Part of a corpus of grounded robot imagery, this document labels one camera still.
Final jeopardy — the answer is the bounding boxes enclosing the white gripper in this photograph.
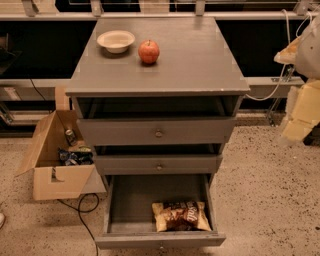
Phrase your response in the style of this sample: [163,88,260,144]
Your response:
[279,80,320,146]

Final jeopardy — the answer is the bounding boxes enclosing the brown chip bag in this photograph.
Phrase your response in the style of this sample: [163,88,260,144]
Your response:
[152,201,211,232]

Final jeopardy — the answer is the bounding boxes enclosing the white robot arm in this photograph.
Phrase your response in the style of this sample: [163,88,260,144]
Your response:
[274,15,320,144]

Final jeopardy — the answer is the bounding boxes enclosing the grey drawer cabinet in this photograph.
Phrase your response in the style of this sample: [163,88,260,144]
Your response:
[65,16,251,188]

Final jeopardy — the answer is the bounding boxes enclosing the grey middle drawer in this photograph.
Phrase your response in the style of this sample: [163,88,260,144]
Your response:
[94,154,222,175]

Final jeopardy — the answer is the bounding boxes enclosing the grey drawer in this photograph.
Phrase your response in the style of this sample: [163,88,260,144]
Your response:
[94,154,222,175]
[95,174,225,250]
[77,118,235,146]

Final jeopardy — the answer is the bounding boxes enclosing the grey top drawer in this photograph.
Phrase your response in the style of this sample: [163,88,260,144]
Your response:
[77,118,235,146]

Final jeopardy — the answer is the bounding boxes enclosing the grey bottom drawer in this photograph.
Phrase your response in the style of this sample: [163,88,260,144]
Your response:
[95,174,225,250]

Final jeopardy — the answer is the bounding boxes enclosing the blue snack bag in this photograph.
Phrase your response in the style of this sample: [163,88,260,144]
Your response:
[58,149,93,166]

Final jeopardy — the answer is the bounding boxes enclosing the red apple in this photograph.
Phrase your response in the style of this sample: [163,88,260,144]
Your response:
[138,40,160,64]

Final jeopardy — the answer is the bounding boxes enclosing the white bowl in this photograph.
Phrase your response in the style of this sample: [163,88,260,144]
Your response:
[97,30,135,54]

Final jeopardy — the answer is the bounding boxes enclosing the metal soda can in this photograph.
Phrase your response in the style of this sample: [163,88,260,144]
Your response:
[65,129,77,146]

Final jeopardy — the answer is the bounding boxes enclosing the cardboard box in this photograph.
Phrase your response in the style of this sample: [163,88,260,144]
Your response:
[16,87,106,200]

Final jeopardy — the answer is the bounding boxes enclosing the white shoe tip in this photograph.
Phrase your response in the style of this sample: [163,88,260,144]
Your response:
[0,213,6,229]

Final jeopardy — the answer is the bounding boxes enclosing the grey metal rail frame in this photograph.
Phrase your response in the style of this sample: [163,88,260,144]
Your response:
[1,1,306,126]

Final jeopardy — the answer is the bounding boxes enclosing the white hanging cable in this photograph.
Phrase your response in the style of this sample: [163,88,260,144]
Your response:
[245,8,314,102]

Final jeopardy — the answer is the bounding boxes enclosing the black floor cable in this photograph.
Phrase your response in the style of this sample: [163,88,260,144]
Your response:
[57,192,100,256]

